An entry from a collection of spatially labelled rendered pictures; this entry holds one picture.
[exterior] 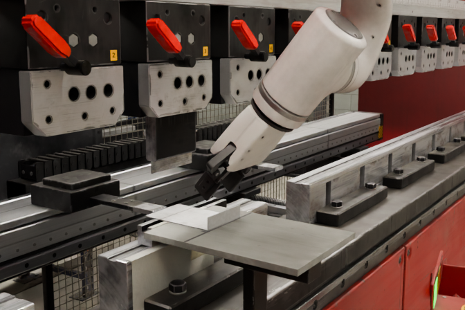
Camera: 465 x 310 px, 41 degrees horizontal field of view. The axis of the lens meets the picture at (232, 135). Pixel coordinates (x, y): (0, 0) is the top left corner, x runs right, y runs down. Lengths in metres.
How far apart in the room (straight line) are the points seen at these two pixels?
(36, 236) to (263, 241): 0.43
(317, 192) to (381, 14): 0.62
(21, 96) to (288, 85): 0.34
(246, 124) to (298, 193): 0.54
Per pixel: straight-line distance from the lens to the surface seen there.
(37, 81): 0.75
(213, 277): 1.03
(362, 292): 1.42
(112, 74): 0.83
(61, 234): 1.19
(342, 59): 0.82
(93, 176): 1.17
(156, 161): 0.98
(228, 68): 1.04
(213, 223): 0.96
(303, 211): 1.39
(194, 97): 0.97
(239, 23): 1.01
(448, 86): 3.02
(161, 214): 1.03
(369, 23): 0.90
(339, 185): 1.52
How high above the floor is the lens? 1.30
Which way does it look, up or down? 10 degrees down
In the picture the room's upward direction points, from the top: straight up
